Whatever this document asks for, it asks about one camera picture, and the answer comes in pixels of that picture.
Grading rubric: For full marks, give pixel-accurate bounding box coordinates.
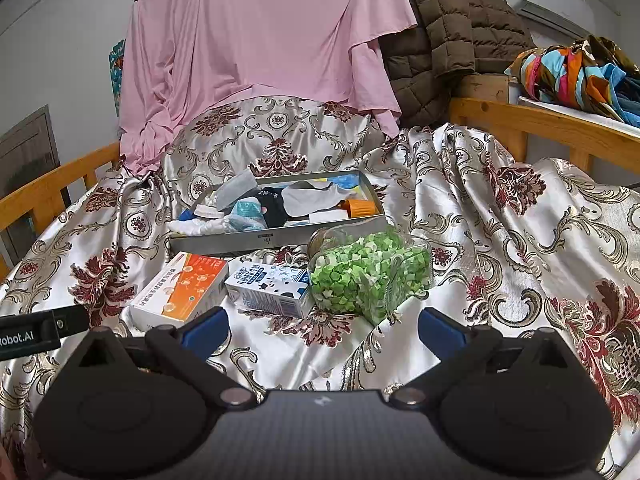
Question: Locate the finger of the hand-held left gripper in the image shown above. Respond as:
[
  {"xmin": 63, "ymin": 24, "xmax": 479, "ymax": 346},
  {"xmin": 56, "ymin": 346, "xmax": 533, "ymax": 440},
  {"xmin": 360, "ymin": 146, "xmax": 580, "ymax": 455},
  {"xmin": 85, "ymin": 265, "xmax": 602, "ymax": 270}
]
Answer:
[{"xmin": 52, "ymin": 306, "xmax": 87, "ymax": 337}]

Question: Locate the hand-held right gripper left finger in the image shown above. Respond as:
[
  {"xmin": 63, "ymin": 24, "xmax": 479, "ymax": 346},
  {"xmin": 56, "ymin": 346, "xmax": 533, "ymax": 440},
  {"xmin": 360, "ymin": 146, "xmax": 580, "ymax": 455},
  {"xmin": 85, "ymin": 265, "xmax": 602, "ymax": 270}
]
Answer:
[{"xmin": 75, "ymin": 307, "xmax": 258, "ymax": 411}]

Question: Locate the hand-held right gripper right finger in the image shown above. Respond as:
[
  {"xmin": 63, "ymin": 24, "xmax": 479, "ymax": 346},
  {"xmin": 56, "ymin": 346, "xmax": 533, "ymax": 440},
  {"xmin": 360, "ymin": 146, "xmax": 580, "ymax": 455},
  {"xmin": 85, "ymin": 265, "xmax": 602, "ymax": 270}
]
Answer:
[{"xmin": 389, "ymin": 307, "xmax": 571, "ymax": 409}]

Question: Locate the metal tray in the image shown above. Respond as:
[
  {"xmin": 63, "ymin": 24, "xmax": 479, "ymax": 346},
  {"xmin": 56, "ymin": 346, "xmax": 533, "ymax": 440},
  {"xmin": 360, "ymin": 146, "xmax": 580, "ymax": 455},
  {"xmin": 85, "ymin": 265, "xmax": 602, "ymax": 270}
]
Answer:
[{"xmin": 169, "ymin": 170, "xmax": 388, "ymax": 258}]

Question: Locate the light blue white sock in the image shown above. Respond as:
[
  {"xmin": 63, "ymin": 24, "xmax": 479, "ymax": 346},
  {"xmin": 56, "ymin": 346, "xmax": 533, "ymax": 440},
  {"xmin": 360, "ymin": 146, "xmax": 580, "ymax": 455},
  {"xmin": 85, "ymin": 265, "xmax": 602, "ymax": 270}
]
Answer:
[{"xmin": 230, "ymin": 197, "xmax": 263, "ymax": 221}]

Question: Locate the black blue sock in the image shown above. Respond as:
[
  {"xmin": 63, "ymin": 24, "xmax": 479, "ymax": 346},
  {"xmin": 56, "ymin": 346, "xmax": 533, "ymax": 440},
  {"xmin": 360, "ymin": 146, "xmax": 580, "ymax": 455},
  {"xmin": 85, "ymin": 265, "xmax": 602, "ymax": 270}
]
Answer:
[{"xmin": 257, "ymin": 186, "xmax": 287, "ymax": 229}]

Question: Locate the orange bowl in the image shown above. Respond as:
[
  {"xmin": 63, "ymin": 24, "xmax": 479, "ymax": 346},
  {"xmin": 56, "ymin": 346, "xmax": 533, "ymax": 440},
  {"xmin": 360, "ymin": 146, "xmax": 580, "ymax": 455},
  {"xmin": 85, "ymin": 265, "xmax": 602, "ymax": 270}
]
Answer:
[{"xmin": 341, "ymin": 198, "xmax": 382, "ymax": 219}]

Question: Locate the beige sock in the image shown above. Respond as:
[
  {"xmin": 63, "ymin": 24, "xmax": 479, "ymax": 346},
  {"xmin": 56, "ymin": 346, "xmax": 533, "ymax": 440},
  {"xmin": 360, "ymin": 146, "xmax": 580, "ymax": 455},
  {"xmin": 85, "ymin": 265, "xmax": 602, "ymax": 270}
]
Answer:
[{"xmin": 281, "ymin": 191, "xmax": 347, "ymax": 221}]

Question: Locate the orange white box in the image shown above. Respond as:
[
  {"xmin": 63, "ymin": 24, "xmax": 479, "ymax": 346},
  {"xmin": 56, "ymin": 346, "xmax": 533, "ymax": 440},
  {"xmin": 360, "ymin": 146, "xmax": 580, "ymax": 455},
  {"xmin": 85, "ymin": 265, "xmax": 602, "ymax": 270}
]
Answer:
[{"xmin": 129, "ymin": 252, "xmax": 230, "ymax": 333}]

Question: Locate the blue white carton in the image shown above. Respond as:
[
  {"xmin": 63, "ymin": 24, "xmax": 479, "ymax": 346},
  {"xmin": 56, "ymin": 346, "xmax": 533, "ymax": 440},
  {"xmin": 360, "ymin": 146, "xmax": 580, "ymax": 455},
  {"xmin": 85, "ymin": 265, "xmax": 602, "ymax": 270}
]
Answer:
[{"xmin": 224, "ymin": 262, "xmax": 312, "ymax": 320}]

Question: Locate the bag of green pieces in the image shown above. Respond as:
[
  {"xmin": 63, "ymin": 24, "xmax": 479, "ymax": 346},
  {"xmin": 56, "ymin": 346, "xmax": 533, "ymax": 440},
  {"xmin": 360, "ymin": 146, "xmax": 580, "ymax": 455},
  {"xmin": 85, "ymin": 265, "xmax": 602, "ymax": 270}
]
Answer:
[{"xmin": 306, "ymin": 226, "xmax": 433, "ymax": 326}]

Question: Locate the floral satin blanket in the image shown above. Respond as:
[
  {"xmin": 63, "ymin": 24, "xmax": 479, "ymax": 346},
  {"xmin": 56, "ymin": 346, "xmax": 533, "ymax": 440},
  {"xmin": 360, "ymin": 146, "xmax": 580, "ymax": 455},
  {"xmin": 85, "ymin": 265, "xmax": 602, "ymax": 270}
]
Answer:
[{"xmin": 0, "ymin": 95, "xmax": 640, "ymax": 480}]

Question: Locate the grey door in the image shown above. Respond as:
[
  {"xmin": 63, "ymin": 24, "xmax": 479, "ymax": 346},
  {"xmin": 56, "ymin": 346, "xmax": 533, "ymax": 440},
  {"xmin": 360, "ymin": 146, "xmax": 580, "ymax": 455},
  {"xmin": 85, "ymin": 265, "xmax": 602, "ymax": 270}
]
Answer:
[{"xmin": 0, "ymin": 105, "xmax": 71, "ymax": 261}]

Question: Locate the white board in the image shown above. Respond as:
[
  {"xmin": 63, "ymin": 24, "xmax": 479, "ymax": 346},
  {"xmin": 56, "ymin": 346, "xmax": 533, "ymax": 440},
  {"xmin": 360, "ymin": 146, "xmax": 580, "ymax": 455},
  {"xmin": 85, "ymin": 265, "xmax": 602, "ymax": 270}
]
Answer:
[{"xmin": 517, "ymin": 95, "xmax": 640, "ymax": 136}]

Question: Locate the colourful patterned cloth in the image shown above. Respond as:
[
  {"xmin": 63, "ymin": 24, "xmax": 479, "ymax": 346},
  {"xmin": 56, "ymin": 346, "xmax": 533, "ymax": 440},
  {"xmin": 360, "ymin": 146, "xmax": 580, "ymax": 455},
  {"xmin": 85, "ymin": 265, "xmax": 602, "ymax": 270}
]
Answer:
[{"xmin": 505, "ymin": 35, "xmax": 640, "ymax": 121}]

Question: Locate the blue cloth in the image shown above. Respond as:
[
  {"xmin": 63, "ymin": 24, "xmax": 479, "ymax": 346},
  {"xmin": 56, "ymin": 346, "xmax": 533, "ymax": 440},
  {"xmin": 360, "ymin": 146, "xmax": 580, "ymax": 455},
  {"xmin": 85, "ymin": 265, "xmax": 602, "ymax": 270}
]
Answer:
[{"xmin": 607, "ymin": 65, "xmax": 640, "ymax": 128}]

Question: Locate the brown quilted jacket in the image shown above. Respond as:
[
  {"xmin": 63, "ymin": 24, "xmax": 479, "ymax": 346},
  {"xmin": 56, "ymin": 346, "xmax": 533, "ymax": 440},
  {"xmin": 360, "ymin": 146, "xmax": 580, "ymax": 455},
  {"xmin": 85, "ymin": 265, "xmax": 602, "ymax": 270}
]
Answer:
[{"xmin": 382, "ymin": 0, "xmax": 536, "ymax": 128}]

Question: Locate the pink hanging sheet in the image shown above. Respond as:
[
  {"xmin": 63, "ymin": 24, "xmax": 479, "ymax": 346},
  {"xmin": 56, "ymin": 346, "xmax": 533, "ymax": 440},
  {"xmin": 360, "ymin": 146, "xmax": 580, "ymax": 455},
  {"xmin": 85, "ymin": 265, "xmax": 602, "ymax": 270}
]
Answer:
[{"xmin": 117, "ymin": 0, "xmax": 418, "ymax": 176}]

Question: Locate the white air conditioner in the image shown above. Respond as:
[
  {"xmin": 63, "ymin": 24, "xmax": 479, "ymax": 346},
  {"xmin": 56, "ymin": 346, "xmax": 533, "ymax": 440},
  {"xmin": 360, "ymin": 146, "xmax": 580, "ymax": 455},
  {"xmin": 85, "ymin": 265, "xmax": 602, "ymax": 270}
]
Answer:
[{"xmin": 499, "ymin": 0, "xmax": 596, "ymax": 36}]

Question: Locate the wooden bed rail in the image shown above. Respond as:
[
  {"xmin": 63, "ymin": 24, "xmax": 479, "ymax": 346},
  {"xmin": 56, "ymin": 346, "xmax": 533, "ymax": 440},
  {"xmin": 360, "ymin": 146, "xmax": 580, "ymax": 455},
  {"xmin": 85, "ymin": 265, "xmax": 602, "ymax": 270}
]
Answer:
[
  {"xmin": 0, "ymin": 141, "xmax": 123, "ymax": 271},
  {"xmin": 448, "ymin": 97, "xmax": 640, "ymax": 176}
]

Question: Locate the teal patterned wall poster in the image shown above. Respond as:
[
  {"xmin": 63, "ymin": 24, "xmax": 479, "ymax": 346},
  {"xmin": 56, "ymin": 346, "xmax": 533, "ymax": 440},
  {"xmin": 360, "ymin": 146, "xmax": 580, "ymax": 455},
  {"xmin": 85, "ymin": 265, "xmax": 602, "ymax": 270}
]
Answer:
[{"xmin": 108, "ymin": 39, "xmax": 126, "ymax": 116}]

